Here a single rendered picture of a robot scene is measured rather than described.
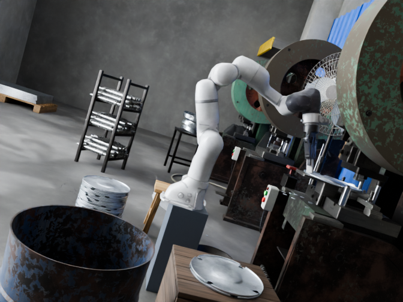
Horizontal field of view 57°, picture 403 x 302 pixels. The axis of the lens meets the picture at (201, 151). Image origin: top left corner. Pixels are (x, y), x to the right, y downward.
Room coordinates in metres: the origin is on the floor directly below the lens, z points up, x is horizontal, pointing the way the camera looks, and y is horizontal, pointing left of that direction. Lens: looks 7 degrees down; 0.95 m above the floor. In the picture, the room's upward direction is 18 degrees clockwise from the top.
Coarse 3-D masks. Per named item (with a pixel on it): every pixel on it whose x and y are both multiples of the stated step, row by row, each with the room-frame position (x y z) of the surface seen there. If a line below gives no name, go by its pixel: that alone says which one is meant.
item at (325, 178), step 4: (316, 172) 1.99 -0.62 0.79; (312, 176) 1.78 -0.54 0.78; (316, 176) 1.76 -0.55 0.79; (320, 176) 1.86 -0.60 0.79; (324, 176) 1.90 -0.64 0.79; (328, 176) 2.00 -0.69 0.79; (324, 180) 1.73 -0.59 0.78; (328, 180) 1.80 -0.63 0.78; (332, 180) 1.81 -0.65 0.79; (336, 180) 1.88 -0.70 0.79; (340, 180) 1.97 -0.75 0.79; (332, 184) 1.72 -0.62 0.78; (336, 184) 1.71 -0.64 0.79; (340, 184) 1.80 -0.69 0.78; (344, 184) 1.89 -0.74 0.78; (348, 184) 1.94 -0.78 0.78; (352, 188) 1.81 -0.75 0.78; (356, 188) 1.88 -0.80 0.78
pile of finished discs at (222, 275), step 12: (192, 264) 1.35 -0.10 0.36; (204, 264) 1.39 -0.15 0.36; (216, 264) 1.43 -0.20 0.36; (228, 264) 1.46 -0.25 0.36; (204, 276) 1.29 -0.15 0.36; (216, 276) 1.31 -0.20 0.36; (228, 276) 1.34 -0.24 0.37; (240, 276) 1.37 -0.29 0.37; (252, 276) 1.42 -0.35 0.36; (216, 288) 1.22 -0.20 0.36; (228, 288) 1.25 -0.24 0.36; (240, 288) 1.28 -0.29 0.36; (252, 288) 1.32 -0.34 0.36
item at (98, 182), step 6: (84, 180) 2.14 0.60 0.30; (90, 180) 2.20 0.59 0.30; (96, 180) 2.24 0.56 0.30; (102, 180) 2.26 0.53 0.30; (108, 180) 2.32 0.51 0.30; (114, 180) 2.37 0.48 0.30; (96, 186) 2.12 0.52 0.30; (102, 186) 2.16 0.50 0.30; (108, 186) 2.18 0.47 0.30; (114, 186) 2.22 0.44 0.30; (120, 186) 2.28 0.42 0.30; (126, 186) 2.32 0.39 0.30; (114, 192) 2.11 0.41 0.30; (120, 192) 2.14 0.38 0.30; (126, 192) 2.18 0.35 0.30
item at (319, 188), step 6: (306, 174) 1.78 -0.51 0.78; (318, 180) 1.78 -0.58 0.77; (318, 186) 1.86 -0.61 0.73; (324, 186) 1.80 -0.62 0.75; (330, 186) 1.80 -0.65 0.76; (336, 186) 1.78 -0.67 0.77; (318, 192) 1.83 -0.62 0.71; (324, 192) 1.80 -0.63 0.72; (330, 192) 1.80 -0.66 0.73; (336, 192) 1.81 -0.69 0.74; (312, 198) 1.87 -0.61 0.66; (318, 198) 1.81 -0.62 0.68; (318, 204) 1.80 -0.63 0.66
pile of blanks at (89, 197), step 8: (80, 192) 2.16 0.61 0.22; (88, 192) 2.10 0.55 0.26; (96, 192) 2.08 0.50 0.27; (104, 192) 2.09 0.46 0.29; (128, 192) 2.23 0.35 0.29; (80, 200) 2.12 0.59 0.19; (88, 200) 2.10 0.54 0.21; (96, 200) 2.09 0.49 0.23; (104, 200) 2.09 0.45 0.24; (112, 200) 2.11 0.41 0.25; (120, 200) 2.15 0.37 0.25; (96, 208) 2.09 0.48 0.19; (104, 208) 2.10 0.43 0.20; (112, 208) 2.12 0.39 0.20; (120, 208) 2.19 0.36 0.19; (120, 216) 2.22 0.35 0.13
